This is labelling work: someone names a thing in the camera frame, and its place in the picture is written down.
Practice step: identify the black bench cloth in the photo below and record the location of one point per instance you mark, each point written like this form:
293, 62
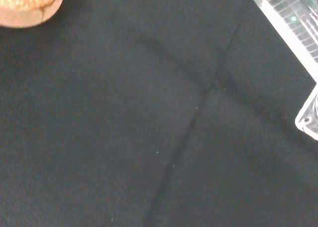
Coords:
139, 127

